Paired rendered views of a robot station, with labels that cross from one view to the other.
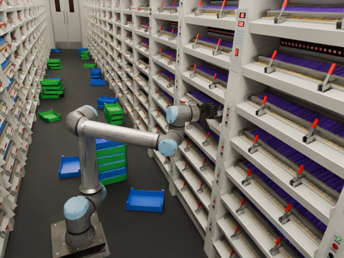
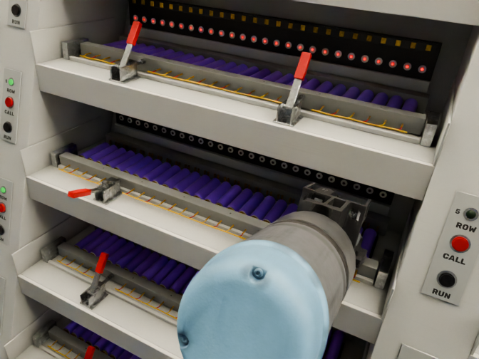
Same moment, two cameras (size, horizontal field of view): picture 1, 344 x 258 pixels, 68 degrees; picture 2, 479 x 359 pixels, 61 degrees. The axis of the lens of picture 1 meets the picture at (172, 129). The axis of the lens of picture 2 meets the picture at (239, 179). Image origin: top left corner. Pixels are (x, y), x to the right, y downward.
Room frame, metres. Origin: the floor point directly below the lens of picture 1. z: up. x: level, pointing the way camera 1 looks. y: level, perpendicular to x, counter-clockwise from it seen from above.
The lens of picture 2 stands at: (1.15, 0.18, 1.17)
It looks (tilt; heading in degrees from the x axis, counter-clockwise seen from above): 14 degrees down; 314
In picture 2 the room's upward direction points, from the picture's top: 12 degrees clockwise
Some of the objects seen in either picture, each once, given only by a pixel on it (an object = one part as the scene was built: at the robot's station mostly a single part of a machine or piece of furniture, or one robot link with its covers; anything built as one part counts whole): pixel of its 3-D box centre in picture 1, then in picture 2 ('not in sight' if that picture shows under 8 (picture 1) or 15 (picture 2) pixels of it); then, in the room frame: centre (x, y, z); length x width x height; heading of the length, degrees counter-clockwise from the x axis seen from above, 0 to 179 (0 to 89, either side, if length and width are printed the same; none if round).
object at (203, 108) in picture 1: (206, 111); (323, 233); (1.37, -0.19, 1.03); 0.12 x 0.08 x 0.09; 113
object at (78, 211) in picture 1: (78, 213); not in sight; (1.26, 0.57, 0.32); 0.17 x 0.15 x 0.18; 167
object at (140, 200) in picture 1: (146, 199); not in sight; (1.76, 0.19, 0.04); 0.30 x 0.20 x 0.08; 89
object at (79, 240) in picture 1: (79, 230); not in sight; (1.25, 0.57, 0.19); 0.19 x 0.19 x 0.10
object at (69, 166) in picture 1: (70, 165); not in sight; (2.21, 1.01, 0.04); 0.30 x 0.20 x 0.08; 16
